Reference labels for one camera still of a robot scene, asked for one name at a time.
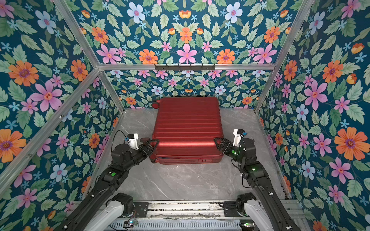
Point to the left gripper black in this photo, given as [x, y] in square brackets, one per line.
[141, 148]

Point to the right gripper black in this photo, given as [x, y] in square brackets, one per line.
[225, 142]

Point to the red hard-shell suitcase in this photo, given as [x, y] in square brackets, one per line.
[186, 128]

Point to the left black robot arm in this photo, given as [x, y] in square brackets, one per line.
[101, 207]

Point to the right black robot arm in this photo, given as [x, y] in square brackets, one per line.
[262, 205]

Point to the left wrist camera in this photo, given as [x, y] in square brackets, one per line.
[133, 140]

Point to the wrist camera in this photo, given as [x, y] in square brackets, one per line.
[238, 136]
[133, 140]

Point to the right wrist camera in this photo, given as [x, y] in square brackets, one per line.
[238, 136]

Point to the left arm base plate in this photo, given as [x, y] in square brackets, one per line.
[141, 209]

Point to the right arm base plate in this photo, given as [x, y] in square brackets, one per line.
[232, 209]

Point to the metal hook rail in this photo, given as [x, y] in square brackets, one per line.
[184, 67]

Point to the white slotted cable duct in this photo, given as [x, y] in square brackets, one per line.
[176, 225]

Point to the aluminium cage frame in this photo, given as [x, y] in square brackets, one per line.
[10, 173]

